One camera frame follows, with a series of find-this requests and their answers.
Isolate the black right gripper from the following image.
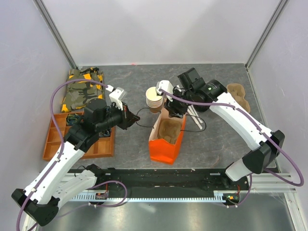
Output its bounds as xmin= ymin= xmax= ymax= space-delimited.
xmin=163 ymin=87 xmax=195 ymax=119

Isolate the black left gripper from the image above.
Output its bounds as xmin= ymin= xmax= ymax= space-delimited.
xmin=96 ymin=101 xmax=140 ymax=132

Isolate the cardboard cup carrier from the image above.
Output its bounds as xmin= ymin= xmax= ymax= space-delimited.
xmin=227 ymin=83 xmax=251 ymax=113
xmin=158 ymin=119 xmax=182 ymax=144

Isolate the orange paper bag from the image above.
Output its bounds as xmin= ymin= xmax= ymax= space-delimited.
xmin=135 ymin=106 xmax=207 ymax=166

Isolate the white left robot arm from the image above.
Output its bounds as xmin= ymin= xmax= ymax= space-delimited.
xmin=12 ymin=99 xmax=140 ymax=226

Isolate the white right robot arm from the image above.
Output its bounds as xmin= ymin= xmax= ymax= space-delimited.
xmin=156 ymin=68 xmax=285 ymax=190

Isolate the white wrapped straw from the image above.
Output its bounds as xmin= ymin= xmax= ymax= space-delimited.
xmin=188 ymin=108 xmax=202 ymax=130

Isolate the stack of paper cups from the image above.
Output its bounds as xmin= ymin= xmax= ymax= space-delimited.
xmin=145 ymin=87 xmax=164 ymax=114

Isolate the orange wooden compartment tray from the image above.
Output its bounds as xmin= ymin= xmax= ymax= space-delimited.
xmin=42 ymin=112 xmax=116 ymax=161

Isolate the camouflage folded cloth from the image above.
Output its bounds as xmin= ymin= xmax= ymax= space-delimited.
xmin=61 ymin=67 xmax=104 ymax=113

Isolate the green blue coiled belt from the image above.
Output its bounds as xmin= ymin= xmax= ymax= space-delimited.
xmin=66 ymin=114 xmax=81 ymax=126

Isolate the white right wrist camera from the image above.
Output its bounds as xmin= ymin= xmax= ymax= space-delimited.
xmin=155 ymin=80 xmax=174 ymax=101

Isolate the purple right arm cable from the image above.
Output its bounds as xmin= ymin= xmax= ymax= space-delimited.
xmin=158 ymin=89 xmax=305 ymax=209

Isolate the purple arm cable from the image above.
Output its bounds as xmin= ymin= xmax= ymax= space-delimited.
xmin=15 ymin=79 xmax=128 ymax=231
xmin=158 ymin=89 xmax=305 ymax=209

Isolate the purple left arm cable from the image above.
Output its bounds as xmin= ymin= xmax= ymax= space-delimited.
xmin=15 ymin=79 xmax=128 ymax=231

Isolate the aluminium cable duct rail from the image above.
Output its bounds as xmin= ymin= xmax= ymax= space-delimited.
xmin=70 ymin=191 xmax=227 ymax=203

